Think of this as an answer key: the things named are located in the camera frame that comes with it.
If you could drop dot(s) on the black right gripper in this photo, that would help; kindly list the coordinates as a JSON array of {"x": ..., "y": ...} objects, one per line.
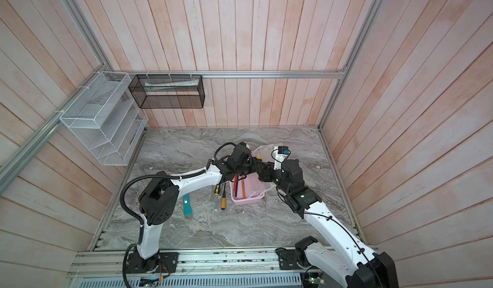
[{"x": 268, "y": 170}]

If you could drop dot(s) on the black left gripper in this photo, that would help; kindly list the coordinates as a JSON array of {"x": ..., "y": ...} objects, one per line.
[{"x": 253, "y": 162}]

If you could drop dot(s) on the pink tool box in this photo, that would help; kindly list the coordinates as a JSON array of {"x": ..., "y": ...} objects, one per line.
[{"x": 255, "y": 189}]

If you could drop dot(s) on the yellow black phillips screwdriver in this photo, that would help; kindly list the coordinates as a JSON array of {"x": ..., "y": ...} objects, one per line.
[{"x": 217, "y": 191}]

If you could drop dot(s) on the orange handled screwdriver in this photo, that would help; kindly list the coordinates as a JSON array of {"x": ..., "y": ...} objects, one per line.
[{"x": 223, "y": 197}]

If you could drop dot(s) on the teal utility knife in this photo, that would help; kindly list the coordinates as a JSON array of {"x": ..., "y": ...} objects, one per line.
[{"x": 187, "y": 210}]

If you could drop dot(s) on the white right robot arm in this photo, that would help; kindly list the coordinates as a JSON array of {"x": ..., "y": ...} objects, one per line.
[{"x": 353, "y": 263}]

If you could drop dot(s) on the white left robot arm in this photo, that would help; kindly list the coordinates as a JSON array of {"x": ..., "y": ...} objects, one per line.
[{"x": 157, "y": 202}]

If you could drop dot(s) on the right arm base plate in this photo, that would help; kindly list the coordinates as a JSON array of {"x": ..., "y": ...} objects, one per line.
[{"x": 302, "y": 259}]

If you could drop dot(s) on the aluminium mounting rail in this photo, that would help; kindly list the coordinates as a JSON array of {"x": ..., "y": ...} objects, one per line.
[{"x": 206, "y": 261}]

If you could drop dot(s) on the black mesh wall basket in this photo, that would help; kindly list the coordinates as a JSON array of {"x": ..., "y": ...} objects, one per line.
[{"x": 153, "y": 91}]

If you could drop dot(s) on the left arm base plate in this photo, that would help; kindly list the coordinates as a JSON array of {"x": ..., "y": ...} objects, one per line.
[{"x": 161, "y": 262}]

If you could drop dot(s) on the white wire mesh shelf rack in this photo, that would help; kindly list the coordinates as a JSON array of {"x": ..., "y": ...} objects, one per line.
[{"x": 106, "y": 123}]

